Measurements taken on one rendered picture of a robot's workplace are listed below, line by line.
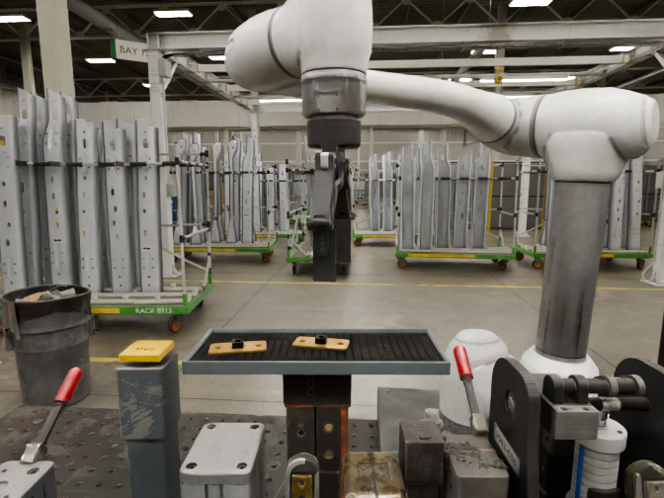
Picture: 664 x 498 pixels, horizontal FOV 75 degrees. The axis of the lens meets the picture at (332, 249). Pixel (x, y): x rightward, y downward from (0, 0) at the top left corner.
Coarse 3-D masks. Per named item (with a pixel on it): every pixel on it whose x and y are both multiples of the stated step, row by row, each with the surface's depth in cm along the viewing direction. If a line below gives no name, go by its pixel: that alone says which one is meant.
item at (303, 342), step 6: (318, 336) 67; (324, 336) 67; (294, 342) 67; (300, 342) 67; (306, 342) 67; (312, 342) 67; (318, 342) 66; (324, 342) 66; (330, 342) 67; (336, 342) 67; (342, 342) 67; (348, 342) 67; (318, 348) 65; (324, 348) 65; (330, 348) 64; (336, 348) 64; (342, 348) 64
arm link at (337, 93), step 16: (304, 80) 57; (320, 80) 55; (336, 80) 55; (352, 80) 55; (304, 96) 57; (320, 96) 56; (336, 96) 55; (352, 96) 56; (304, 112) 58; (320, 112) 56; (336, 112) 56; (352, 112) 56
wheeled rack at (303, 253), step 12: (288, 168) 639; (312, 168) 641; (288, 180) 642; (288, 192) 644; (288, 204) 647; (288, 216) 650; (300, 216) 649; (288, 228) 653; (288, 240) 656; (288, 252) 659; (300, 252) 706; (312, 252) 685
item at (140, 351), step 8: (136, 344) 67; (144, 344) 67; (152, 344) 67; (160, 344) 67; (168, 344) 67; (128, 352) 63; (136, 352) 63; (144, 352) 63; (152, 352) 63; (160, 352) 64; (168, 352) 66; (120, 360) 63; (128, 360) 63; (136, 360) 63; (144, 360) 63; (152, 360) 63; (160, 360) 63
